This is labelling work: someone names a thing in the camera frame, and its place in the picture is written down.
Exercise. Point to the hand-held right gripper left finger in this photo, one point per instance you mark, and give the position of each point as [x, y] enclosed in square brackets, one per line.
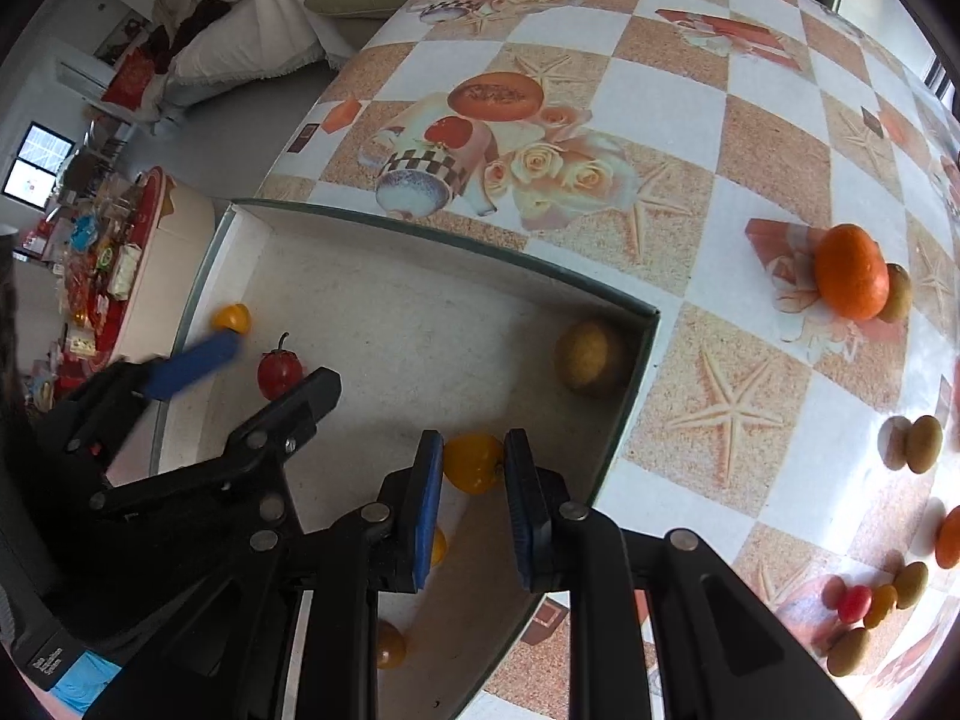
[427, 517]

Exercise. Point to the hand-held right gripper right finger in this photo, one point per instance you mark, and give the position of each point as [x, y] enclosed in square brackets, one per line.
[521, 510]

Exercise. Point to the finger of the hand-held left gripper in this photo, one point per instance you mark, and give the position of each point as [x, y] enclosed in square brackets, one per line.
[300, 405]
[195, 364]

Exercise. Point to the yellow cherry tomato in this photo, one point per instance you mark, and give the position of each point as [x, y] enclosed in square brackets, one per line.
[472, 465]
[439, 547]

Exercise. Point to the red cherry tomato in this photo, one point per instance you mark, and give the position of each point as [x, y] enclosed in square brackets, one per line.
[853, 604]
[279, 375]

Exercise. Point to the orange cherry tomato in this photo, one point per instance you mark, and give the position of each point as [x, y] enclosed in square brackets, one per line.
[881, 605]
[234, 315]

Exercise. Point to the brownish cherry tomato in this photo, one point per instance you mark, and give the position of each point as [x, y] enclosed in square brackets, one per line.
[390, 645]

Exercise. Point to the white cardboard box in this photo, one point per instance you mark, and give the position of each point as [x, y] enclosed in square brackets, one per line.
[390, 300]

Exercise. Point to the person's left hand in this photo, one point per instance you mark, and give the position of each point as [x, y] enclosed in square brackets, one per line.
[86, 679]

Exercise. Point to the window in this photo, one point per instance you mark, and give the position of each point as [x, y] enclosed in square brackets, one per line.
[37, 161]

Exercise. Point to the red cushion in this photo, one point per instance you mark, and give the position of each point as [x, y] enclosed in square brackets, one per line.
[131, 82]

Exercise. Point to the white air conditioner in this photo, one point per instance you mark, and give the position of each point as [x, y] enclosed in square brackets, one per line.
[86, 76]

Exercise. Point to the white blanket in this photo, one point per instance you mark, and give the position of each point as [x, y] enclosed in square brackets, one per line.
[247, 37]

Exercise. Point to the checkered printed tablecloth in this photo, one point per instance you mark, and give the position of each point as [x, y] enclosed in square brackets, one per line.
[675, 127]

